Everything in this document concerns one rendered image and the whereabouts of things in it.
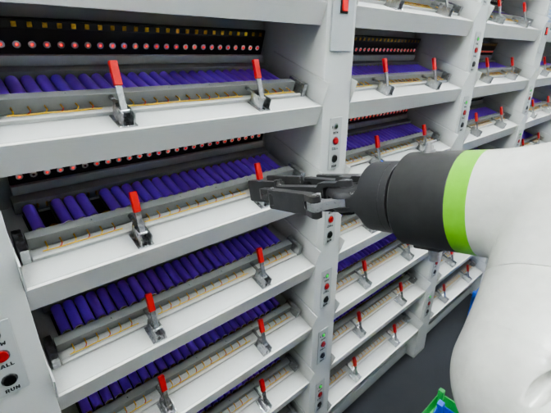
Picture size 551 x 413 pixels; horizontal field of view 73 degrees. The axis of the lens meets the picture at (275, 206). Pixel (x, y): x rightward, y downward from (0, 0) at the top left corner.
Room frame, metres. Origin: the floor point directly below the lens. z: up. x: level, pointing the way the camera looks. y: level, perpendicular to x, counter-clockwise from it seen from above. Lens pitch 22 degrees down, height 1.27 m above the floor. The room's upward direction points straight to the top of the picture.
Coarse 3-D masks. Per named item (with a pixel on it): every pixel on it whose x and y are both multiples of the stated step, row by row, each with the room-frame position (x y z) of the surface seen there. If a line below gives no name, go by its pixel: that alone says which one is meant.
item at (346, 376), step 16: (400, 320) 1.32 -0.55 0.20; (416, 320) 1.32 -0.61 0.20; (384, 336) 1.24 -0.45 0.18; (400, 336) 1.25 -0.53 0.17; (352, 352) 1.11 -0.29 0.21; (368, 352) 1.15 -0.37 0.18; (384, 352) 1.16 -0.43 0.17; (336, 368) 1.04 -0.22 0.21; (352, 368) 1.07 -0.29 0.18; (368, 368) 1.08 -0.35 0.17; (336, 384) 1.00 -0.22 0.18; (352, 384) 1.01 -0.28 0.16; (336, 400) 0.95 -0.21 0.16
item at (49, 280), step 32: (160, 160) 0.76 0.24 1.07; (288, 160) 0.92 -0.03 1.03; (128, 224) 0.61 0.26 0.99; (192, 224) 0.64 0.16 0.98; (224, 224) 0.66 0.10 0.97; (256, 224) 0.72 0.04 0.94; (32, 256) 0.50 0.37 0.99; (64, 256) 0.51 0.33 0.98; (96, 256) 0.52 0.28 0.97; (128, 256) 0.53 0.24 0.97; (160, 256) 0.58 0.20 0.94; (32, 288) 0.44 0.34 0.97; (64, 288) 0.47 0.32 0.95
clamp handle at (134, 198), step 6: (132, 192) 0.58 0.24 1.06; (132, 198) 0.57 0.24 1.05; (138, 198) 0.58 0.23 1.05; (132, 204) 0.57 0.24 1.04; (138, 204) 0.58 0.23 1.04; (138, 210) 0.57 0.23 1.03; (138, 216) 0.57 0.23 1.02; (138, 222) 0.57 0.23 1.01; (138, 228) 0.57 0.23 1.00; (144, 228) 0.57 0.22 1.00
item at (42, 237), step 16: (256, 176) 0.80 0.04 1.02; (192, 192) 0.70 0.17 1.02; (208, 192) 0.71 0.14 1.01; (224, 192) 0.74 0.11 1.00; (240, 192) 0.75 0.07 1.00; (128, 208) 0.61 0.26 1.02; (144, 208) 0.62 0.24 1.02; (160, 208) 0.64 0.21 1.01; (176, 208) 0.67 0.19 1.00; (192, 208) 0.67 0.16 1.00; (64, 224) 0.54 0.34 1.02; (80, 224) 0.55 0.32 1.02; (96, 224) 0.57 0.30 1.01; (112, 224) 0.58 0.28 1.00; (32, 240) 0.50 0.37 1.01; (48, 240) 0.52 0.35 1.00; (80, 240) 0.54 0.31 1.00
